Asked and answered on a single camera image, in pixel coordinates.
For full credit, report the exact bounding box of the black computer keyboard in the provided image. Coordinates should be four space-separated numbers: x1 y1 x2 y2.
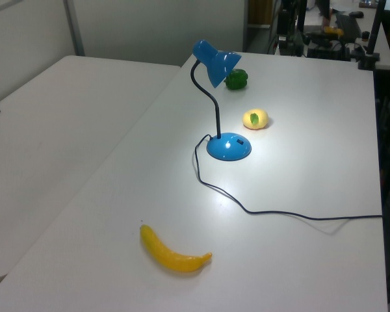
335 12 362 38

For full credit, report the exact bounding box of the blue desk lamp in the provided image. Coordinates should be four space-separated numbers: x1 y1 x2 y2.
190 39 252 163

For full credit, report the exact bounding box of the black lamp power cable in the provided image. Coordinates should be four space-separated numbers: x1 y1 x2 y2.
194 134 384 222

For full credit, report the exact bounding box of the white background desk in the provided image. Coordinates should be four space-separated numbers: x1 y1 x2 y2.
302 0 390 70

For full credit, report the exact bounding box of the yellow toy banana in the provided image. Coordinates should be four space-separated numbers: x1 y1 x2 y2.
139 224 213 273

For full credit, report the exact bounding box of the black equipment stand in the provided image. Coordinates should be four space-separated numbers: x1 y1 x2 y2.
274 0 306 57

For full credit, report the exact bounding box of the grey shelf cabinet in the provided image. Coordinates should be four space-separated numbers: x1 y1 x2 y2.
242 0 274 54

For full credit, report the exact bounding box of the yellow toy peach with leaf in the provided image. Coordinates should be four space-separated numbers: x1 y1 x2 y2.
241 109 270 131

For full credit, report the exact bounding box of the green toy bell pepper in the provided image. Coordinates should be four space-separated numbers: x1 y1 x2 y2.
223 68 249 91

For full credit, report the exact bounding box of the black pole with clamp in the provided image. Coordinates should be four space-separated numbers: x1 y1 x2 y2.
358 0 388 71

